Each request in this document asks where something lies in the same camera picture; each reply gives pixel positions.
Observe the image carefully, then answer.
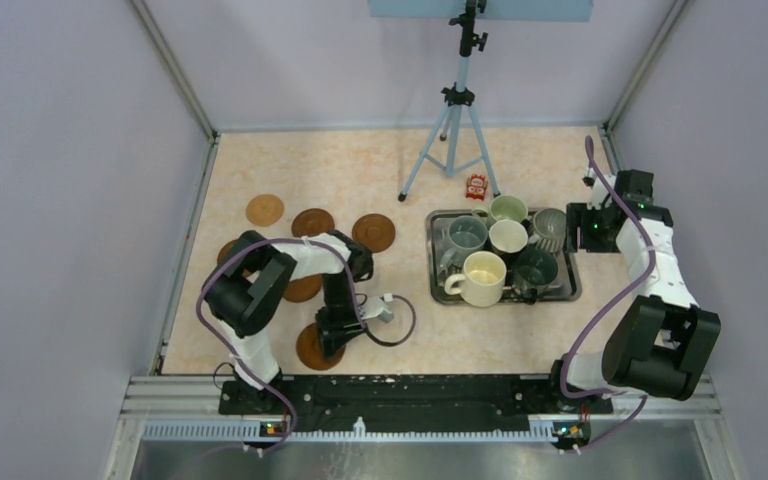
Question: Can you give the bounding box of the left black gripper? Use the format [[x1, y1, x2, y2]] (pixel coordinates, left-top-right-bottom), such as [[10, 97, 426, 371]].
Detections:
[[316, 272, 369, 362]]

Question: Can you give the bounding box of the brown wooden coaster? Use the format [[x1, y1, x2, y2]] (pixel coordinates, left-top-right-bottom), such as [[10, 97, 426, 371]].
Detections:
[[283, 275, 323, 303], [216, 240, 236, 266], [295, 323, 346, 371], [291, 208, 335, 238], [352, 213, 396, 253]]

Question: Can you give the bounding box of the steel tray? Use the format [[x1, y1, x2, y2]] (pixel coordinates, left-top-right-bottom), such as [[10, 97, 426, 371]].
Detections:
[[425, 209, 583, 305]]

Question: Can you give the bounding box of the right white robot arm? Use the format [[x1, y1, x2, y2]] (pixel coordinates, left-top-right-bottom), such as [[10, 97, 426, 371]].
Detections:
[[546, 168, 721, 412]]

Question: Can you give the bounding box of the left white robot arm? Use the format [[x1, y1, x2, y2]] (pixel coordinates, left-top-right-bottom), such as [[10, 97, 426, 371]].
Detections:
[[196, 230, 374, 414]]

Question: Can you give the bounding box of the light wooden coaster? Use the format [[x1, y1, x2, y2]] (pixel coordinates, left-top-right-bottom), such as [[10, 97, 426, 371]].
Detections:
[[245, 194, 285, 227]]

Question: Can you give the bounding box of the grey ribbed mug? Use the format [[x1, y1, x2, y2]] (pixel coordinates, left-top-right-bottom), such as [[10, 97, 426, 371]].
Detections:
[[529, 208, 567, 254]]

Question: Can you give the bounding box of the dark teal mug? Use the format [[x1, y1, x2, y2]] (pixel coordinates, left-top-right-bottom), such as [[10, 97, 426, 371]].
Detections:
[[511, 247, 559, 304]]

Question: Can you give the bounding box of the white faceted mug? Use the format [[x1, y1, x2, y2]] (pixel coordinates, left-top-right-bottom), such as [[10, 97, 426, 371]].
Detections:
[[488, 219, 529, 256]]

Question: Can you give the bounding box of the light green mug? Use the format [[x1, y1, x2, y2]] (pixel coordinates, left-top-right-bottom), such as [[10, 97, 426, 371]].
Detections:
[[471, 195, 529, 227]]

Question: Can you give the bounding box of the cream mug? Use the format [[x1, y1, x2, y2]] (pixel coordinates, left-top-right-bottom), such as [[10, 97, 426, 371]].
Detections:
[[444, 251, 507, 308]]

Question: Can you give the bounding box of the red owl figurine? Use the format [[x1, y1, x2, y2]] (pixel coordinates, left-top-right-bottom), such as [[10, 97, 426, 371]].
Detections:
[[465, 174, 488, 201]]

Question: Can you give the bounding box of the blue-grey mug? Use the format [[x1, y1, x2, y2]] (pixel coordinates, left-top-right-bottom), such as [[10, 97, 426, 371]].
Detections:
[[437, 215, 488, 270]]

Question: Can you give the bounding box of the blue board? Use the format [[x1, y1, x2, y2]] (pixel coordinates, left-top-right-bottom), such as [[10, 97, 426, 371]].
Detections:
[[367, 0, 594, 22]]

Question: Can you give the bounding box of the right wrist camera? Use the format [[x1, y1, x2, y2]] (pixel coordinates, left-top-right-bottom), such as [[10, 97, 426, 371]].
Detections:
[[583, 167, 616, 210]]

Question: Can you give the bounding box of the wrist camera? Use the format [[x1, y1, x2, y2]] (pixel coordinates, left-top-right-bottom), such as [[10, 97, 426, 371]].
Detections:
[[583, 167, 616, 210], [360, 293, 394, 323]]

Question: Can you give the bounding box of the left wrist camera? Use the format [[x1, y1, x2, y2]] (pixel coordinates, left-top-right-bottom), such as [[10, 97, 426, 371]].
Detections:
[[360, 293, 394, 323]]

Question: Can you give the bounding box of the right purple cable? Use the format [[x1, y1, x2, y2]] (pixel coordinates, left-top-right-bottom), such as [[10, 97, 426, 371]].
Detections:
[[558, 135, 658, 457]]

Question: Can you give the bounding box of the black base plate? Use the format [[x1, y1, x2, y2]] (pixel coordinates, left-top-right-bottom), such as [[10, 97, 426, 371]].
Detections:
[[218, 374, 613, 433]]

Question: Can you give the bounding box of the blue camera tripod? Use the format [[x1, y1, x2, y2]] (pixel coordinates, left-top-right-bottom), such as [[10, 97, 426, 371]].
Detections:
[[397, 0, 501, 202]]

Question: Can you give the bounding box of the aluminium frame rail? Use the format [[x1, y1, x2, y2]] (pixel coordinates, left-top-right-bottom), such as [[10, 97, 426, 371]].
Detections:
[[120, 374, 721, 444]]

